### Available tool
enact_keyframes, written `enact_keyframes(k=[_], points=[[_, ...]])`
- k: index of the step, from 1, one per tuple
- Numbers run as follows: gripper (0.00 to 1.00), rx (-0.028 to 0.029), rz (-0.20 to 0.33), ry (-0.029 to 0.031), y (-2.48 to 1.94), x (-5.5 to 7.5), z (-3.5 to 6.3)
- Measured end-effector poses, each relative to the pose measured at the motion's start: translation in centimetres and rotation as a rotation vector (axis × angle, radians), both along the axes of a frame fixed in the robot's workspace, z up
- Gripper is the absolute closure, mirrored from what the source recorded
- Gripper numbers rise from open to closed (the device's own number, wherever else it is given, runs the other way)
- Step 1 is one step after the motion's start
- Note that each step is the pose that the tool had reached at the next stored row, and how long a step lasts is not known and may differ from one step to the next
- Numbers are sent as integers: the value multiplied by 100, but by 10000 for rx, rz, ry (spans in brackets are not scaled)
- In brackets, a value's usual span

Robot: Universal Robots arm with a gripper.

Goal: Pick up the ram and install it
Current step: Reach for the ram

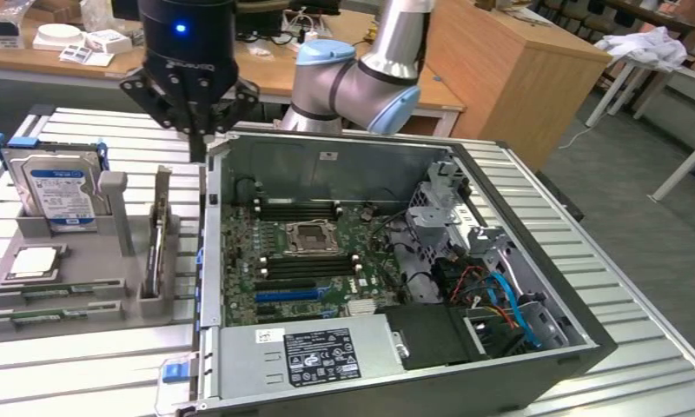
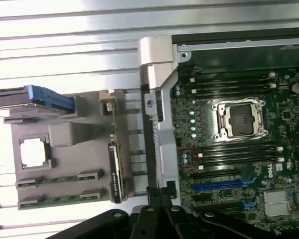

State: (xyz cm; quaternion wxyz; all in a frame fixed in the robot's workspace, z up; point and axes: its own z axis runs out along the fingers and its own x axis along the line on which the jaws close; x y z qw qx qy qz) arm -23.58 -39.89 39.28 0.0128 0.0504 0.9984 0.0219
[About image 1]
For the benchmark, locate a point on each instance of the silver CPU chip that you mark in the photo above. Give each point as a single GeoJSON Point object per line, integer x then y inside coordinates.
{"type": "Point", "coordinates": [31, 262]}

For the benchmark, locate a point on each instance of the blue case latch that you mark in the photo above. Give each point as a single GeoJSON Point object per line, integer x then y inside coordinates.
{"type": "Point", "coordinates": [172, 372]}

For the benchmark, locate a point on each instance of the open grey PC case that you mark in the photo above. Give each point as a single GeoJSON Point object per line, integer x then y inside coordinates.
{"type": "Point", "coordinates": [381, 163]}

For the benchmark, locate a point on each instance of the grey parts rack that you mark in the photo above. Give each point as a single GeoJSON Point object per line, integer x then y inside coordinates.
{"type": "Point", "coordinates": [92, 269]}

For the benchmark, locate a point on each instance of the metal disk bay cage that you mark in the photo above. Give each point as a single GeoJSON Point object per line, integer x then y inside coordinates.
{"type": "Point", "coordinates": [436, 204]}

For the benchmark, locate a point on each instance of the brown cardboard box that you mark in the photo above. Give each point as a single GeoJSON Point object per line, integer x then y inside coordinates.
{"type": "Point", "coordinates": [57, 11]}

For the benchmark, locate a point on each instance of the black plastic shroud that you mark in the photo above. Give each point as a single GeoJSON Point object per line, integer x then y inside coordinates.
{"type": "Point", "coordinates": [428, 334]}

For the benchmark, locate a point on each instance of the black and white box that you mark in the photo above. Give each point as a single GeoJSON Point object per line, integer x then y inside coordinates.
{"type": "Point", "coordinates": [0, 35]}

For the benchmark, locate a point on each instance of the blue expansion slot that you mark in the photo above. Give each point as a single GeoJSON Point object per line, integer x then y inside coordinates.
{"type": "Point", "coordinates": [286, 296]}

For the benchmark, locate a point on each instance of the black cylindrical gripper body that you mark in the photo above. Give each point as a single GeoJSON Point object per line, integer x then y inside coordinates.
{"type": "Point", "coordinates": [188, 48]}

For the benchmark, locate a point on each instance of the white table leg frame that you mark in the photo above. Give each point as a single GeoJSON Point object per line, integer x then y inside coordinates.
{"type": "Point", "coordinates": [683, 165]}

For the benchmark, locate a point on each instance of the white round container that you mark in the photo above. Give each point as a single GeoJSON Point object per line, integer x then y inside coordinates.
{"type": "Point", "coordinates": [57, 37]}

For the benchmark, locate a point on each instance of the wooden cabinet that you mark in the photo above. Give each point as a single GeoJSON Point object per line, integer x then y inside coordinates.
{"type": "Point", "coordinates": [497, 78]}

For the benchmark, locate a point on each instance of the green motherboard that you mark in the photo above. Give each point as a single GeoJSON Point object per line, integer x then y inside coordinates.
{"type": "Point", "coordinates": [245, 245]}

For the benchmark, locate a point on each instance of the graphics card with metal bracket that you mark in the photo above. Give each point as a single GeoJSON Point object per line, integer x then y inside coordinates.
{"type": "Point", "coordinates": [158, 234]}

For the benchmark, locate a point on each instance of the green RAM stick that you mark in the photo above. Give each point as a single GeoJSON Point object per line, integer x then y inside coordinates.
{"type": "Point", "coordinates": [45, 315]}
{"type": "Point", "coordinates": [57, 293]}

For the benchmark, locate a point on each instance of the CPU socket metal frame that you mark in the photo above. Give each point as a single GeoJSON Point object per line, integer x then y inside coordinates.
{"type": "Point", "coordinates": [309, 238]}

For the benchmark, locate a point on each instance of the small silver heatsink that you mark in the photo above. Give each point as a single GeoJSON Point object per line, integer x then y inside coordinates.
{"type": "Point", "coordinates": [361, 306]}

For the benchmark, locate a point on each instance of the grey disk bay with rails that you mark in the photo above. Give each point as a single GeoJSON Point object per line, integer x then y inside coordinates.
{"type": "Point", "coordinates": [509, 256]}

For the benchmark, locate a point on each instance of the crumpled white cloth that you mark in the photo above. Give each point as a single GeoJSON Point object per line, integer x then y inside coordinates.
{"type": "Point", "coordinates": [648, 48]}

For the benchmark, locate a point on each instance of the long wooden desk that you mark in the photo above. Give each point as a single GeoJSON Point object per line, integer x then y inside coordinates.
{"type": "Point", "coordinates": [27, 63]}

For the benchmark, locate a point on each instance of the silver power supply with label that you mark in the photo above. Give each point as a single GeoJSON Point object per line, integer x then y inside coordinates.
{"type": "Point", "coordinates": [248, 360]}

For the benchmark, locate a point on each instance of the short black expansion slot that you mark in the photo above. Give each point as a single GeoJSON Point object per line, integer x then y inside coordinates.
{"type": "Point", "coordinates": [277, 309]}

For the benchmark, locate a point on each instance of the black RAM slot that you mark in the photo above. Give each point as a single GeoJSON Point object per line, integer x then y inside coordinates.
{"type": "Point", "coordinates": [311, 269]}
{"type": "Point", "coordinates": [298, 216]}
{"type": "Point", "coordinates": [297, 207]}
{"type": "Point", "coordinates": [312, 275]}
{"type": "Point", "coordinates": [309, 259]}
{"type": "Point", "coordinates": [297, 203]}
{"type": "Point", "coordinates": [297, 211]}
{"type": "Point", "coordinates": [311, 264]}

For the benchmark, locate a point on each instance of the white printed box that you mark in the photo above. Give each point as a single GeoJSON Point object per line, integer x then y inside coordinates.
{"type": "Point", "coordinates": [106, 42]}

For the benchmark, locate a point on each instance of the printed paper sheets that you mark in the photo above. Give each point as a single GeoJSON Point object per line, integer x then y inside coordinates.
{"type": "Point", "coordinates": [84, 55]}

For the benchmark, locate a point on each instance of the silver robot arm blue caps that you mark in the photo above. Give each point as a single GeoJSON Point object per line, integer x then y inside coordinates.
{"type": "Point", "coordinates": [353, 82]}

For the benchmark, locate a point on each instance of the clear plastic bag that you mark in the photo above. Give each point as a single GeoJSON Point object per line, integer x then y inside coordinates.
{"type": "Point", "coordinates": [14, 9]}

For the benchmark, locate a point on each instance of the hard disk in blue carrier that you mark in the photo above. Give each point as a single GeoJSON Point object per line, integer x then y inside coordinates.
{"type": "Point", "coordinates": [54, 187]}

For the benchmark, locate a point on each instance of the white table with cloth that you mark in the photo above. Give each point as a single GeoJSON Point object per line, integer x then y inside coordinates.
{"type": "Point", "coordinates": [619, 82]}

